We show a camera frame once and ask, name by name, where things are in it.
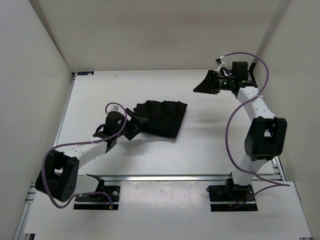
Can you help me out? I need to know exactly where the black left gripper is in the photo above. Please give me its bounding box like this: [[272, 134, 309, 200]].
[[114, 108, 148, 140]]

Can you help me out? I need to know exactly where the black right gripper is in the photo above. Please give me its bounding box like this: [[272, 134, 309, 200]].
[[192, 70, 235, 95]]

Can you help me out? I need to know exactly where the black pleated skirt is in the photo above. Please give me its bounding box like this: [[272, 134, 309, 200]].
[[133, 100, 188, 139]]

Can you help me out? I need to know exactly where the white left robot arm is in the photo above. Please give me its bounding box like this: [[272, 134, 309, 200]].
[[35, 106, 148, 203]]

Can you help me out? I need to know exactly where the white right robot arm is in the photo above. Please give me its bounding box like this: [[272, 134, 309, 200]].
[[193, 61, 288, 202]]

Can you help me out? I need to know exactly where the blue label left corner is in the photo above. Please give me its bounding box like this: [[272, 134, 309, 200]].
[[77, 71, 95, 76]]

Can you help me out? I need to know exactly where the white front cover board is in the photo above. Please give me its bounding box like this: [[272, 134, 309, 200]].
[[25, 181, 312, 240]]

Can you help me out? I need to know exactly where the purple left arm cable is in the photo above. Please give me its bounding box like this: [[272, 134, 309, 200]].
[[42, 102, 131, 210]]

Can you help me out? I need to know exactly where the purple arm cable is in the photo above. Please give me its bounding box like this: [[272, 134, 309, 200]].
[[42, 102, 131, 210], [214, 51, 291, 208]]

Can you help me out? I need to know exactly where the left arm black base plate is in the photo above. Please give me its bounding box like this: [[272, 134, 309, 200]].
[[73, 184, 121, 211]]

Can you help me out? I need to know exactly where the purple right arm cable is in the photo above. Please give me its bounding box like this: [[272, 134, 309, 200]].
[[214, 51, 291, 208]]

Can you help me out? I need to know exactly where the aluminium table edge rail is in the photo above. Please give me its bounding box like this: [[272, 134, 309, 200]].
[[41, 173, 283, 184]]

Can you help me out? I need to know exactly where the right aluminium frame rail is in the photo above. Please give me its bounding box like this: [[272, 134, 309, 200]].
[[251, 58, 313, 240]]

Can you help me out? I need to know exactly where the aluminium frame rail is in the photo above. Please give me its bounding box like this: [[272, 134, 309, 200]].
[[251, 58, 313, 240], [12, 72, 77, 240]]

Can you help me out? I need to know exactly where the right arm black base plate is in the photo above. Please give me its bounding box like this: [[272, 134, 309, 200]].
[[206, 185, 258, 212]]

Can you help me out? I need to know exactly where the left aluminium frame rail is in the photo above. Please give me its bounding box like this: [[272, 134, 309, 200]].
[[12, 72, 77, 240]]

